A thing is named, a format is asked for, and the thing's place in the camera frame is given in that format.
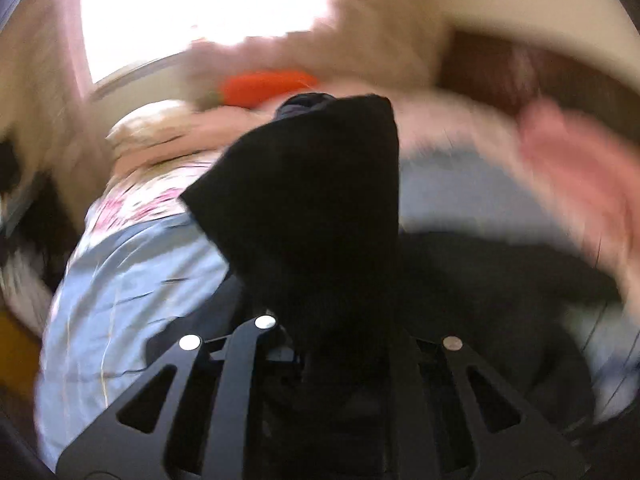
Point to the light blue bed sheet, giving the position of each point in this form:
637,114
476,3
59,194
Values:
125,280

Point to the black garment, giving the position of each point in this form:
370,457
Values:
310,210

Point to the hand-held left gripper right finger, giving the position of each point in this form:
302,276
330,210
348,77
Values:
454,362

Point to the beige curtain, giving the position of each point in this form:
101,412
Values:
380,25

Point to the pink cloth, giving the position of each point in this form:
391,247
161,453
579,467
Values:
575,170

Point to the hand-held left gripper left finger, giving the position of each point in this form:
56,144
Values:
235,360

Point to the pink floral quilt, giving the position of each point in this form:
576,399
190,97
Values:
145,200

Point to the cream pillow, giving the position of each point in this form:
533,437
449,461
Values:
145,127

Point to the orange pillow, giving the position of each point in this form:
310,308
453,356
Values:
260,87

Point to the brown wooden headboard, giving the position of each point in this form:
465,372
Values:
525,75

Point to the bright window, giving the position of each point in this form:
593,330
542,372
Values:
200,5

